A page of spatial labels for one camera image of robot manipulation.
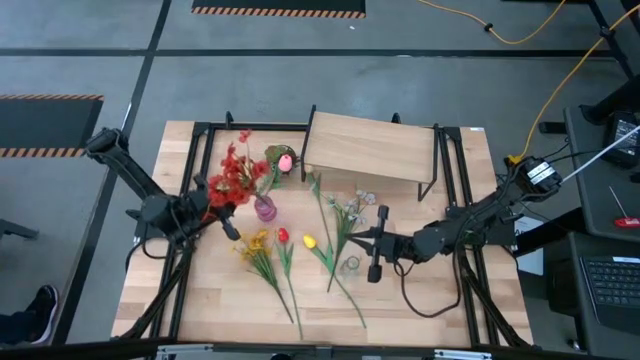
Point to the black tripod stand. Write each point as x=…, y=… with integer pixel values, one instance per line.
x=612, y=105

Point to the red artificial flower bunch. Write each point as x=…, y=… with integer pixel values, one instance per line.
x=235, y=182

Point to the black and silver crossbeam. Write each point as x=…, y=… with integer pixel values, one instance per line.
x=320, y=352

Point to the person's shoe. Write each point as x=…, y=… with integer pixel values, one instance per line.
x=45, y=312

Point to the white paper sheet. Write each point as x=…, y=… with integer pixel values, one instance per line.
x=532, y=260

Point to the wooden shelf with black legs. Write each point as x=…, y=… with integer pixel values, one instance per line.
x=370, y=145

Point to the black side table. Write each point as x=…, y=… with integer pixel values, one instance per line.
x=595, y=200
x=565, y=300

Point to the pink artificial tulip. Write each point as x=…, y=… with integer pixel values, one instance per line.
x=285, y=162

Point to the clear glass vase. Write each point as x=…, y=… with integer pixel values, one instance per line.
x=351, y=263

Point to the black tablet screen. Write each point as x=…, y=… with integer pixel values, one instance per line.
x=624, y=137

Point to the black striped floor mat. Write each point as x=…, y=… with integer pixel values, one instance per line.
x=45, y=125
x=280, y=5

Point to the black keyboard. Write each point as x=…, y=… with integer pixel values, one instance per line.
x=612, y=290

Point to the red artificial tulip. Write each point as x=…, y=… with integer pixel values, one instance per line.
x=283, y=235

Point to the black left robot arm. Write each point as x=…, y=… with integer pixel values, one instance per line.
x=125, y=170

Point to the person's leg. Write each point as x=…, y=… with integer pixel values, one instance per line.
x=15, y=327

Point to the yellow artificial flower bunch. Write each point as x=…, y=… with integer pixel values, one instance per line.
x=256, y=243

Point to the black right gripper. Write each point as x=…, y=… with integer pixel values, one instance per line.
x=397, y=247

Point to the green potted succulent plant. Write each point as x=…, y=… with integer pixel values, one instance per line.
x=274, y=151

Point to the purple ribbed glass vase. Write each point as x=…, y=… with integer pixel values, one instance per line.
x=265, y=209

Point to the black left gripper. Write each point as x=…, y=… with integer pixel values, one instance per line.
x=202, y=207

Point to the yellow artificial tulip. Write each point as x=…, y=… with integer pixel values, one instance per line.
x=309, y=242

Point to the grey chair base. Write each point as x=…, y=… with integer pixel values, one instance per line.
x=15, y=229

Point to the white artificial flower bunch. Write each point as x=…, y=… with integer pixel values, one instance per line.
x=350, y=206

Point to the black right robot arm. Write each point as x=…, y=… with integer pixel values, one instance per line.
x=480, y=220

